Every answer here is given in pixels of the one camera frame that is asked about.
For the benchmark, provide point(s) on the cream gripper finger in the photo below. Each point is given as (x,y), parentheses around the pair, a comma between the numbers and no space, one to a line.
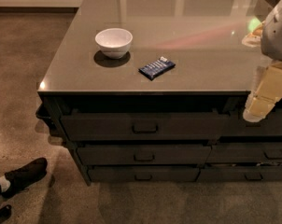
(253,39)
(266,92)

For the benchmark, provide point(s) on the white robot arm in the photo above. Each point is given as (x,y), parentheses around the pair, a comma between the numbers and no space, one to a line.
(271,40)

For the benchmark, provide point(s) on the dark metal drawer cabinet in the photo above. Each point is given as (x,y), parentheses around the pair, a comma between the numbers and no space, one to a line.
(214,71)

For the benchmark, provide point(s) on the blue snack packet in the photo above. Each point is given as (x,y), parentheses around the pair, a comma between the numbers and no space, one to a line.
(156,68)

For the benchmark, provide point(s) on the white ceramic bowl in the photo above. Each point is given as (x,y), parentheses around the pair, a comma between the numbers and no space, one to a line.
(114,42)

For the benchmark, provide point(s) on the black shoe with white sock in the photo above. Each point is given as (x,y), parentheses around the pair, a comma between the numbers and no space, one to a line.
(15,181)

